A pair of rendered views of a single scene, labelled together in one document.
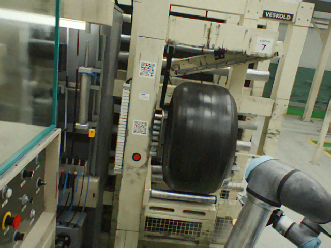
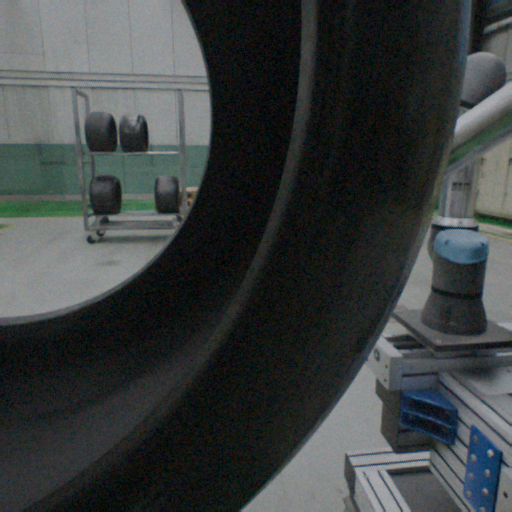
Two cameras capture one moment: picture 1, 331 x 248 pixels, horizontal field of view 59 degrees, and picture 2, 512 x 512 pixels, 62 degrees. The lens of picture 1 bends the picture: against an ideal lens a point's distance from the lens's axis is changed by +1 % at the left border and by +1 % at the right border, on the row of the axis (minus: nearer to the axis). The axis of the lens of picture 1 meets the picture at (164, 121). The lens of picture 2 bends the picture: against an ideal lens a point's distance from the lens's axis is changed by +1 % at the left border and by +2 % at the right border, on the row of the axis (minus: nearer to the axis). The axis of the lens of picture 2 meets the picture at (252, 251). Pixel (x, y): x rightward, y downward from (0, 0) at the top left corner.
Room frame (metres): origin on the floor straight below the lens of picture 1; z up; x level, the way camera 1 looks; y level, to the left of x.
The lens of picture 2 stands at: (1.33, 0.10, 1.14)
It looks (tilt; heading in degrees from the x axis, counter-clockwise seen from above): 13 degrees down; 261
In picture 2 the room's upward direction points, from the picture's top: straight up
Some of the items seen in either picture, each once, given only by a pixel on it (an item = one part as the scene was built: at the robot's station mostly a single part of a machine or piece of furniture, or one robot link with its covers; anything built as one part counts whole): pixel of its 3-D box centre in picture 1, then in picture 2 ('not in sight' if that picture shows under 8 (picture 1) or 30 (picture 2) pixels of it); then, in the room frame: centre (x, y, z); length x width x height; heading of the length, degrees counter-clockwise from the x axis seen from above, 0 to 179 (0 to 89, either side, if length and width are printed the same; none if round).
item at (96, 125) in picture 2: not in sight; (135, 168); (2.03, -5.78, 0.96); 1.33 x 0.64 x 1.92; 178
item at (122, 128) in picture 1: (123, 128); not in sight; (1.42, 0.20, 1.19); 0.05 x 0.04 x 0.48; 4
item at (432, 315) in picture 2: not in sight; (454, 304); (0.68, -0.82, 0.77); 0.15 x 0.15 x 0.10
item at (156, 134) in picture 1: (146, 132); not in sight; (1.86, 0.11, 1.05); 0.20 x 0.15 x 0.30; 94
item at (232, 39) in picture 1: (217, 37); not in sight; (1.80, -0.24, 1.71); 0.61 x 0.25 x 0.15; 94
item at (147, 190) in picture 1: (148, 179); not in sight; (1.48, 0.04, 0.90); 0.40 x 0.03 x 0.10; 4
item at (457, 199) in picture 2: not in sight; (460, 171); (0.62, -0.94, 1.09); 0.15 x 0.12 x 0.55; 64
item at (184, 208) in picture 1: (179, 206); not in sight; (1.35, -0.14, 0.83); 0.36 x 0.09 x 0.06; 94
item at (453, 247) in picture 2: not in sight; (459, 259); (0.68, -0.83, 0.88); 0.13 x 0.12 x 0.14; 64
